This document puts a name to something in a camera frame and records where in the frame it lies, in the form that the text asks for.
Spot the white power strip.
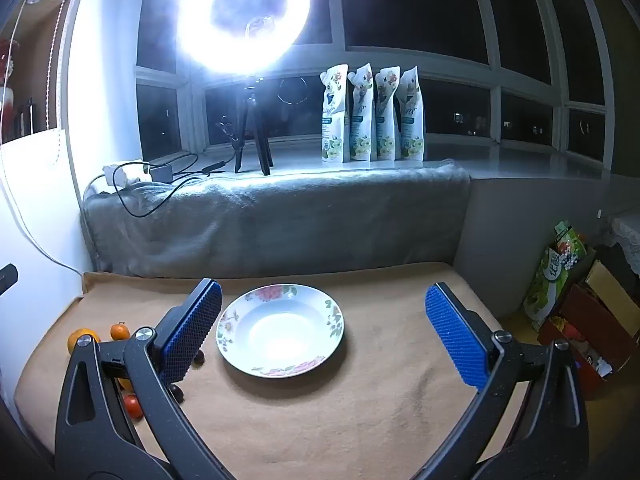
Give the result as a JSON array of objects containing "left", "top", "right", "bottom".
[{"left": 102, "top": 160, "right": 152, "bottom": 187}]

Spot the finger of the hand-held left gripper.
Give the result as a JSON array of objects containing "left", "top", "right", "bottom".
[{"left": 0, "top": 263, "right": 19, "bottom": 297}]

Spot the grey fleece blanket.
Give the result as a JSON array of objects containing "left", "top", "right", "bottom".
[{"left": 81, "top": 159, "right": 472, "bottom": 281}]

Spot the white lace cloth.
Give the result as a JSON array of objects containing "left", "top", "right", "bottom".
[{"left": 599, "top": 214, "right": 640, "bottom": 272}]

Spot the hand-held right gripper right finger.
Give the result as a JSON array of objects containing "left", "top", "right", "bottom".
[{"left": 415, "top": 282, "right": 590, "bottom": 480}]

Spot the white floral plate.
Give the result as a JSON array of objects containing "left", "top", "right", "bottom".
[{"left": 216, "top": 284, "right": 346, "bottom": 378}]

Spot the black cable with inline switch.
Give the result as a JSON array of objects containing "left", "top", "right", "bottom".
[{"left": 172, "top": 115, "right": 246, "bottom": 182}]

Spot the white green printed pouch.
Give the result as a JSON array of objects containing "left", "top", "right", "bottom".
[
  {"left": 348, "top": 62, "right": 376, "bottom": 162},
  {"left": 320, "top": 64, "right": 350, "bottom": 165},
  {"left": 397, "top": 66, "right": 425, "bottom": 162},
  {"left": 375, "top": 66, "right": 401, "bottom": 162}
]

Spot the black power cable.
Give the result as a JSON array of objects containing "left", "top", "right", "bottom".
[{"left": 112, "top": 152, "right": 201, "bottom": 219}]

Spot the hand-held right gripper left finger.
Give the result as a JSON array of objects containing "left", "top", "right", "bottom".
[{"left": 54, "top": 277, "right": 236, "bottom": 480}]

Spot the white window frame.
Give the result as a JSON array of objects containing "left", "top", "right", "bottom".
[{"left": 134, "top": 0, "right": 623, "bottom": 171}]

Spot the brown cardboard flap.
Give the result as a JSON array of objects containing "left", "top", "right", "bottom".
[{"left": 585, "top": 259, "right": 640, "bottom": 313}]

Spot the red cardboard box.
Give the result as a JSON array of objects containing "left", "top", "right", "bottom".
[{"left": 537, "top": 282, "right": 640, "bottom": 402}]

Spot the large orange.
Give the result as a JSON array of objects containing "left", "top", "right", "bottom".
[{"left": 67, "top": 328, "right": 101, "bottom": 353}]

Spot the black tripod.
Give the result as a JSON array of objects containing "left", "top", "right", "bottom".
[{"left": 232, "top": 75, "right": 274, "bottom": 177}]

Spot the white wall cable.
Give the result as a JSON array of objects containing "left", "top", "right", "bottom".
[{"left": 0, "top": 175, "right": 84, "bottom": 277}]

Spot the white ring light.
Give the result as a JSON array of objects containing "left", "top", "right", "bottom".
[{"left": 175, "top": 0, "right": 313, "bottom": 76}]

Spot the green printed bag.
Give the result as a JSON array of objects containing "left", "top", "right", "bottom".
[{"left": 522, "top": 220, "right": 589, "bottom": 333}]

